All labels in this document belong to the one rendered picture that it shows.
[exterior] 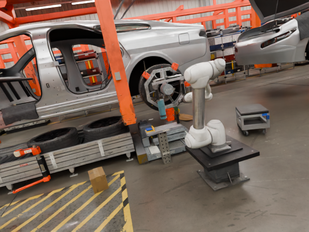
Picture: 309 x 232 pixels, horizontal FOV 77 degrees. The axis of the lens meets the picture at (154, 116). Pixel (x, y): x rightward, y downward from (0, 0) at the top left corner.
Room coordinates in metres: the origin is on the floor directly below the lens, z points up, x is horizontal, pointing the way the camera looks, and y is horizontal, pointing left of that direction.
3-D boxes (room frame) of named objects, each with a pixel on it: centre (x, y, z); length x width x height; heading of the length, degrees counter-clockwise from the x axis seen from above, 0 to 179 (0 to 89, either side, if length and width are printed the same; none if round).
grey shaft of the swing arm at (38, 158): (2.23, 1.48, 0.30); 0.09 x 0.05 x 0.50; 100
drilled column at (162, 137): (2.21, -0.04, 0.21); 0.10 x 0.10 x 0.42; 10
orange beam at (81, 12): (4.99, 1.74, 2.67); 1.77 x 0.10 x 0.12; 100
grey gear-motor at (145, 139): (2.76, 0.18, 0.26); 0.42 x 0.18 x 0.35; 10
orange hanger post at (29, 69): (4.81, 2.69, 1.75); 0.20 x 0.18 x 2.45; 10
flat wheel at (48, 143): (2.70, 1.49, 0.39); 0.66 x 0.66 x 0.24
